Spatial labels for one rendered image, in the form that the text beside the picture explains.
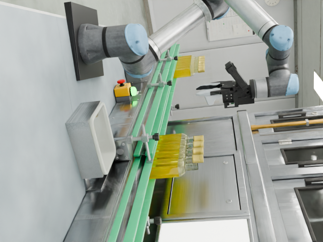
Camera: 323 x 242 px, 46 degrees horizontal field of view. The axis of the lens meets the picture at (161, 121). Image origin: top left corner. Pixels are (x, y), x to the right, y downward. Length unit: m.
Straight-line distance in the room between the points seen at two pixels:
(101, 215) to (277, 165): 0.87
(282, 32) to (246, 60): 6.27
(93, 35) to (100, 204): 0.60
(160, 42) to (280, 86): 0.49
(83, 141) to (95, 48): 0.35
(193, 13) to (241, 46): 5.95
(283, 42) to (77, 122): 0.72
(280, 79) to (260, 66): 6.26
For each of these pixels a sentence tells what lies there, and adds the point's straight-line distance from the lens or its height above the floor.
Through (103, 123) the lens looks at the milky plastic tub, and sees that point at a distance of 1.42.
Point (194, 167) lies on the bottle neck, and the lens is 1.50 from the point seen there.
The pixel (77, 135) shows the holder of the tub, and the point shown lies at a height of 0.78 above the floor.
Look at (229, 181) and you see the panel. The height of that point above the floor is 1.26.
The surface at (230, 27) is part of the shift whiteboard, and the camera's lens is 7.41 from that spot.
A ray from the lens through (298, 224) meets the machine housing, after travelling 1.48.
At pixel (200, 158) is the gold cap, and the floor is 1.15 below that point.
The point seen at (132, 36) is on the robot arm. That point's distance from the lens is 1.39.
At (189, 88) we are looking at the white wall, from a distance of 7.76.
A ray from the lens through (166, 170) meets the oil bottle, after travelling 1.49.
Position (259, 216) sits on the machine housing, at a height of 1.35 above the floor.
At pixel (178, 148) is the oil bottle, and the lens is 1.60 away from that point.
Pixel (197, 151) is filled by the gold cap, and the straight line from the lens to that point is 1.59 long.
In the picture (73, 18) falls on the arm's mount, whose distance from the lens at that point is 1.42.
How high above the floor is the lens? 1.26
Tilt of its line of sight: 10 degrees down
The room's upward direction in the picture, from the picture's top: 84 degrees clockwise
